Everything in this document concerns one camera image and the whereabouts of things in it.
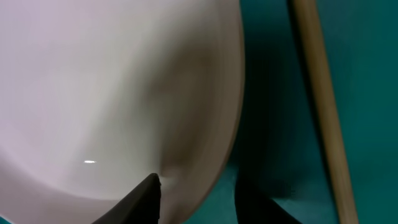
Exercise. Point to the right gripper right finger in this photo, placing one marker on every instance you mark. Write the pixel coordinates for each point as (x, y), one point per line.
(254, 207)

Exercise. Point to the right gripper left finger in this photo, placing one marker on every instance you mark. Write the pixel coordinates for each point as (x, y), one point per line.
(140, 206)

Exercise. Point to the large white plate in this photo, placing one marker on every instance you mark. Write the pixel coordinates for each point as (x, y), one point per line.
(98, 94)

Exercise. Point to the wooden chopstick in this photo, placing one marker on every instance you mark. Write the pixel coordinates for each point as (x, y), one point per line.
(312, 41)

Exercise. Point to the teal plastic tray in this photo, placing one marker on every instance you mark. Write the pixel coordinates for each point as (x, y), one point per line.
(278, 152)

